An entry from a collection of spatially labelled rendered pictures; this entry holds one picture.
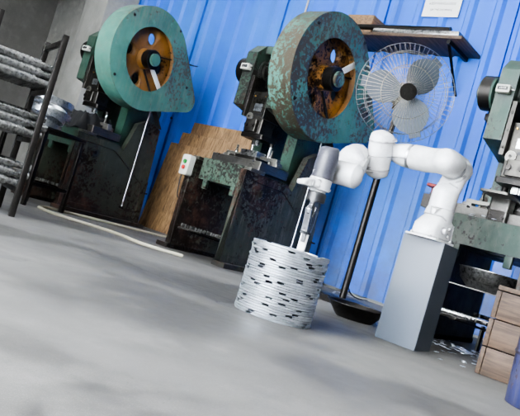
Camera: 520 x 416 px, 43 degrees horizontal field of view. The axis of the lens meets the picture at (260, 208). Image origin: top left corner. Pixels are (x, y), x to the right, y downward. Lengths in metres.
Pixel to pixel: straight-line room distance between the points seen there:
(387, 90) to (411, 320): 1.62
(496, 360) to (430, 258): 0.46
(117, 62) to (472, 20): 2.66
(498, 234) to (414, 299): 0.69
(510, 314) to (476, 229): 0.75
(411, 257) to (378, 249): 2.26
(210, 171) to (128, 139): 1.45
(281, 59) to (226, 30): 2.67
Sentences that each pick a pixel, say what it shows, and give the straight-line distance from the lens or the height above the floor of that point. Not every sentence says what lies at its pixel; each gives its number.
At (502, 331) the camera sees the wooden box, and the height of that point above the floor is 0.18.
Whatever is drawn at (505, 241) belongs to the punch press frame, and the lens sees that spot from 3.32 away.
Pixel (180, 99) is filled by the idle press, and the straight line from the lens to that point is 5.75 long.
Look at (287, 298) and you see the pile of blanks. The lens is 2.33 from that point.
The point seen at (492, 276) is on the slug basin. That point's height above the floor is 0.39.
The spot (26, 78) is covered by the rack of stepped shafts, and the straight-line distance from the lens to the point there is 3.56.
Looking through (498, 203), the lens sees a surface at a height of 0.74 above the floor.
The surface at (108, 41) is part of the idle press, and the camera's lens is 5.25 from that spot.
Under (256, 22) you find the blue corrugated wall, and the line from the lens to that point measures 6.47.
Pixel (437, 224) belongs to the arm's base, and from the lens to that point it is 2.80.
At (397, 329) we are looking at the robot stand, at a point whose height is 0.06.
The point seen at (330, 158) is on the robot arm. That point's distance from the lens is 2.57.
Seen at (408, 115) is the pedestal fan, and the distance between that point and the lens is 4.07.
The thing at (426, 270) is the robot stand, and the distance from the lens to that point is 2.80.
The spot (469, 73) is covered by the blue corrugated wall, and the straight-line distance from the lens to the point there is 5.19.
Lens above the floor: 0.30
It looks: 2 degrees up
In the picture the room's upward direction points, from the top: 16 degrees clockwise
